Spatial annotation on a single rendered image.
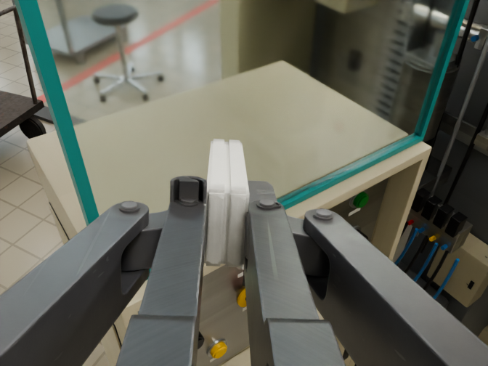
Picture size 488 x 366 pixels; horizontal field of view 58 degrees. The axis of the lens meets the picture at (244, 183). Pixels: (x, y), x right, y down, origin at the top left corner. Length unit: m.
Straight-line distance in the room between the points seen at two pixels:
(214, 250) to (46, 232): 2.38
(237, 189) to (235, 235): 0.02
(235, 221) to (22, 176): 2.81
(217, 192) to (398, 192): 0.72
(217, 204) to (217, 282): 0.53
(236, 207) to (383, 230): 0.78
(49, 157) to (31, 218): 1.88
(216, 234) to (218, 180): 0.02
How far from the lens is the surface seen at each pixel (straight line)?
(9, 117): 2.93
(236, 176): 0.17
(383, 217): 0.91
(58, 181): 0.71
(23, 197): 2.78
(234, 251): 0.16
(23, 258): 2.44
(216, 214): 0.15
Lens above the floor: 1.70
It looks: 41 degrees down
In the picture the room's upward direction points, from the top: 1 degrees clockwise
